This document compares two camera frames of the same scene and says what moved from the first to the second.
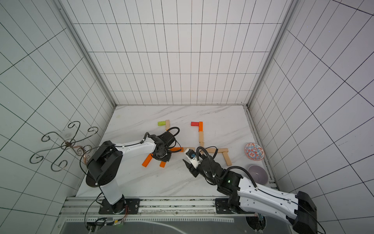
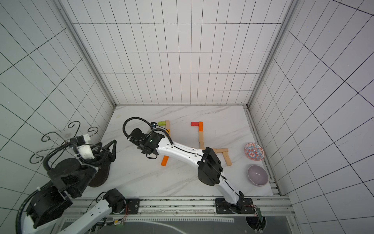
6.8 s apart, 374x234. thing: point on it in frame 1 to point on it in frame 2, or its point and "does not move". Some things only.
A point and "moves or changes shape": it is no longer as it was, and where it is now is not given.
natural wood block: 201,136 does not move
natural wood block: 221,150 does not move
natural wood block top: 167,125 does not move
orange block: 147,160 moves or changes shape
